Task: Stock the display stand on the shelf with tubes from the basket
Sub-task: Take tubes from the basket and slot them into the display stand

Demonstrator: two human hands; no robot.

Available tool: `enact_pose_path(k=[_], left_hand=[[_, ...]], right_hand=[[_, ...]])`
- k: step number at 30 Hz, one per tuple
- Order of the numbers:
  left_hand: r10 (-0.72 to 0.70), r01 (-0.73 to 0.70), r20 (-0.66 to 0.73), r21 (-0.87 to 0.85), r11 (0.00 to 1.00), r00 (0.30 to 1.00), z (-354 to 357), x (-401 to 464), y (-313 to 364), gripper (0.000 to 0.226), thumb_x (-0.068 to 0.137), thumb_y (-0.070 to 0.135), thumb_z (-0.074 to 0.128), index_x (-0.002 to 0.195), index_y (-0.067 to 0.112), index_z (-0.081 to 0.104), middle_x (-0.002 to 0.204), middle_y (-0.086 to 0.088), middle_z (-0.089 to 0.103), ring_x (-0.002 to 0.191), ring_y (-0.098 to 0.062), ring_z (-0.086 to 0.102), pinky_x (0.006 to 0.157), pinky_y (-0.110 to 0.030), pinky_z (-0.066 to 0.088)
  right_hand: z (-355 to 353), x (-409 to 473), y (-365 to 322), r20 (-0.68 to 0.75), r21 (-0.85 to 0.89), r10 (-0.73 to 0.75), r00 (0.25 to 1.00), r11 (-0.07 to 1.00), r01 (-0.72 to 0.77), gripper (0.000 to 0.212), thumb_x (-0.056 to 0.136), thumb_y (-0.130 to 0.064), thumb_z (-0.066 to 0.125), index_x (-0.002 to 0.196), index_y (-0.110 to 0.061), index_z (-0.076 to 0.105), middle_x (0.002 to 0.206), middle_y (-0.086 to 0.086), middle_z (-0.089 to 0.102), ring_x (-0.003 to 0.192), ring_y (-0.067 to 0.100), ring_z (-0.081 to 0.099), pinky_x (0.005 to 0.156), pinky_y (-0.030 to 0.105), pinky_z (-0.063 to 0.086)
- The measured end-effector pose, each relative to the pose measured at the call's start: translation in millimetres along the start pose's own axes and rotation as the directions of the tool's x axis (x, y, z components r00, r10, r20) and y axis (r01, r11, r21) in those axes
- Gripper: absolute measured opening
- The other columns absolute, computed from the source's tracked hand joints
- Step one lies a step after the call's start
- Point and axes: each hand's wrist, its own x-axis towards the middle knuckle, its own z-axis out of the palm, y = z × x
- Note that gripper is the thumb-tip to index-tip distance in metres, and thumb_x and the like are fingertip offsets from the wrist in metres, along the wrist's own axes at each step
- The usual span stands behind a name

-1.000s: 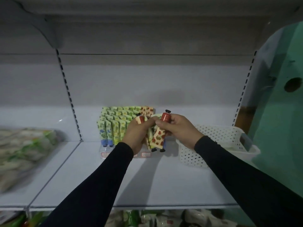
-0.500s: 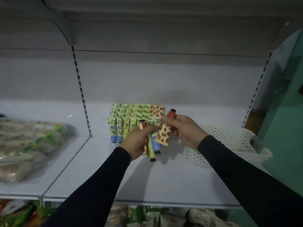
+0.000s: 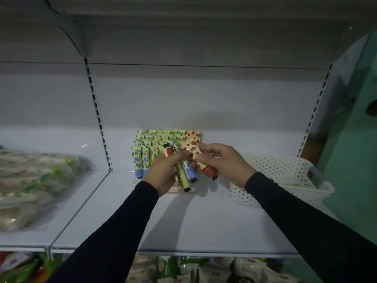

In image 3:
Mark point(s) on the person's left hand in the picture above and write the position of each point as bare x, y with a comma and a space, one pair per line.
160, 175

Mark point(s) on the person's right hand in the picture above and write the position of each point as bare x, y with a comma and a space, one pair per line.
228, 165

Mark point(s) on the clear acrylic display rack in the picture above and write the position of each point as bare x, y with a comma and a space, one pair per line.
137, 181

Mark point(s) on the clear bag of green sweets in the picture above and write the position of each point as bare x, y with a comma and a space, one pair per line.
32, 185

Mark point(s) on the person's right forearm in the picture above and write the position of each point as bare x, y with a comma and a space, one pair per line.
309, 229

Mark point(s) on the group of white green pouches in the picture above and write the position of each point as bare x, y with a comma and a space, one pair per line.
224, 271

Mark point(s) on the white store shelf unit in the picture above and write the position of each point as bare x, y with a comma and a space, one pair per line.
206, 100

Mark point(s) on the pile of white sweet bags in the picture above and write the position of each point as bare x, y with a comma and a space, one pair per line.
141, 271

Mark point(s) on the row of cream tubes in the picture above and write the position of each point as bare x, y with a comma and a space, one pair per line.
153, 135

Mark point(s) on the white perforated basket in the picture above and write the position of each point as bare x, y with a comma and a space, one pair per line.
265, 165

